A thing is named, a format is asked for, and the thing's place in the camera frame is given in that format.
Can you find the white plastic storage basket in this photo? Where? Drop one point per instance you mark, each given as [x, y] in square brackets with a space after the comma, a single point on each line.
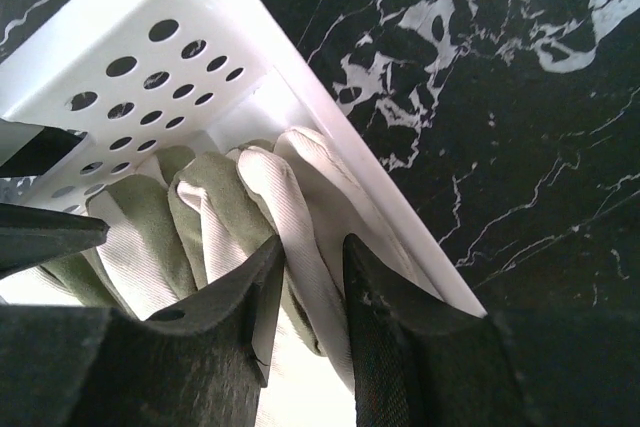
[134, 76]

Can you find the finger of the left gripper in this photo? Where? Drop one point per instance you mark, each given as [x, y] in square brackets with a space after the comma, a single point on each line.
[32, 236]
[41, 153]

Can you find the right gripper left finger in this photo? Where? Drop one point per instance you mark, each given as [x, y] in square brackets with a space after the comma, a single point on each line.
[202, 361]

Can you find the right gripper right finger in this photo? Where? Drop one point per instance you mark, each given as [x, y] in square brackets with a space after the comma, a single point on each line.
[418, 361]

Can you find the work glove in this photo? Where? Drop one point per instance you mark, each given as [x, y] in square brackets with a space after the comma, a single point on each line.
[184, 220]

